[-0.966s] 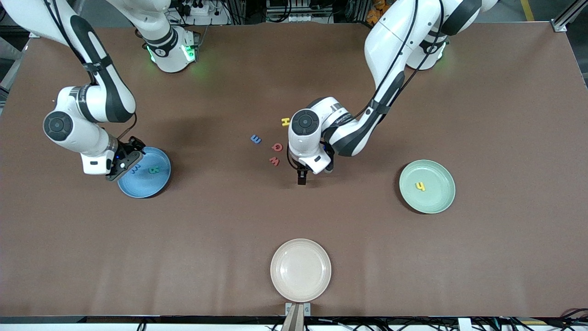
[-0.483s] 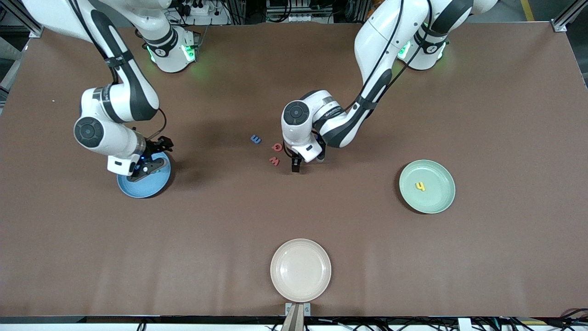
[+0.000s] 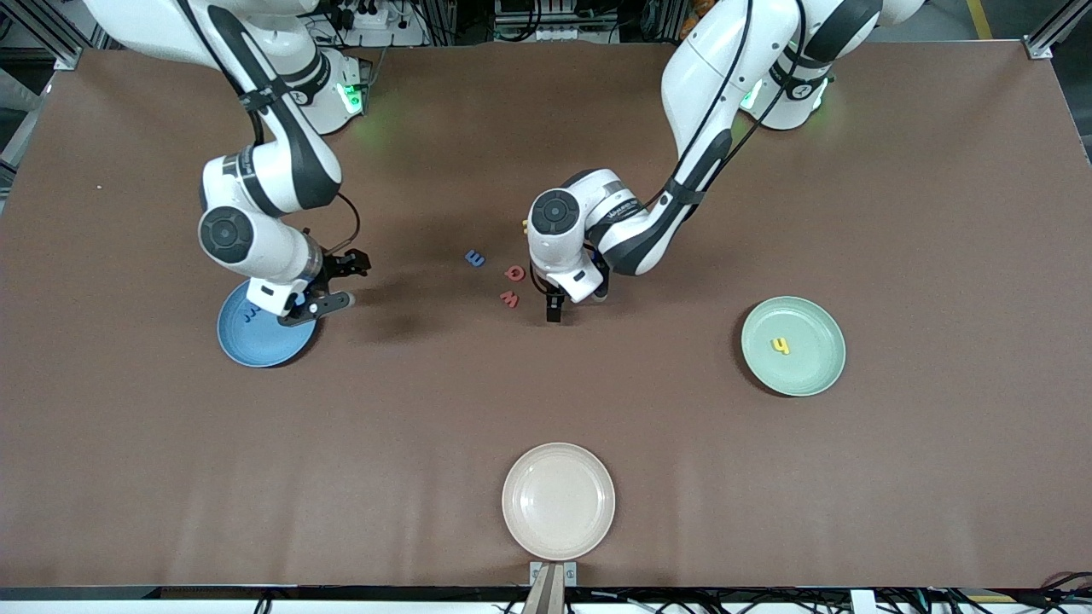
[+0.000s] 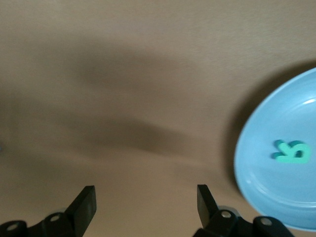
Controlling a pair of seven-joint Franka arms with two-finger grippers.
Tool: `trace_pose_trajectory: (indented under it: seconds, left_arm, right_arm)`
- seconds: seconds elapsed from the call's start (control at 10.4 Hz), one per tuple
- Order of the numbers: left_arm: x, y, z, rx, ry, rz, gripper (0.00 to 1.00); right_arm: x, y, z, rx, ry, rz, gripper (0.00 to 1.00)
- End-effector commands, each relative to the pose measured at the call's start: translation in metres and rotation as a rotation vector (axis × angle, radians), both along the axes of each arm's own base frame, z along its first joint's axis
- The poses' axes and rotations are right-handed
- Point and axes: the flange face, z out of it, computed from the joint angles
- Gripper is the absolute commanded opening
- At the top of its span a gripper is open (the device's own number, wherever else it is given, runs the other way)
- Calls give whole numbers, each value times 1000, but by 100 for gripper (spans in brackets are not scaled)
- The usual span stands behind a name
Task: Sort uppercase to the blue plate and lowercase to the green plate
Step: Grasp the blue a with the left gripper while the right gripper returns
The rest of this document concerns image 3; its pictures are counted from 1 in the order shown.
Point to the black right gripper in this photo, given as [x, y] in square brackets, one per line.
[336, 265]

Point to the blue uppercase letter W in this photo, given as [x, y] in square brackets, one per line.
[249, 314]

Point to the yellow lowercase letter h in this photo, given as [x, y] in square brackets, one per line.
[781, 346]

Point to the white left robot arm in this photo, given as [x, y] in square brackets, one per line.
[725, 60]

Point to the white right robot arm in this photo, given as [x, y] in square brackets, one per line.
[273, 247]

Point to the red lowercase letter w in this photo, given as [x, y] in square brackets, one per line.
[509, 299]

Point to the red uppercase letter Q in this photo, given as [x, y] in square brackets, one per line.
[508, 273]

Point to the blue lowercase letter m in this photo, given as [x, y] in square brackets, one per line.
[475, 257]

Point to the blue plate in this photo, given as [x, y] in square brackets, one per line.
[256, 345]

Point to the beige plate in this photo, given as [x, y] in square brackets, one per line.
[559, 501]

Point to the green plate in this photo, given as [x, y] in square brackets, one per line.
[793, 375]

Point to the white power strip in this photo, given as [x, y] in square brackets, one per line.
[380, 19]

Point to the aluminium profile bar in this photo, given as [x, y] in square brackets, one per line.
[546, 597]

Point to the orange object pile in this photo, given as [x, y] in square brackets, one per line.
[691, 10]

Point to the grey metal bracket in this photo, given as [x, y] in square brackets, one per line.
[537, 573]

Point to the aluminium frame post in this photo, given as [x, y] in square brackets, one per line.
[1054, 30]
[60, 43]

